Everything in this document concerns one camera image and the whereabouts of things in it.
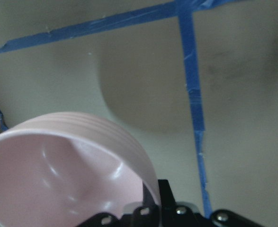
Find pink bowl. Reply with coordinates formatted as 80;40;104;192
0;112;161;227

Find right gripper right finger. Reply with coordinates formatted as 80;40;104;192
158;179;262;227

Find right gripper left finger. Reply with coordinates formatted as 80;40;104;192
77;205;158;227

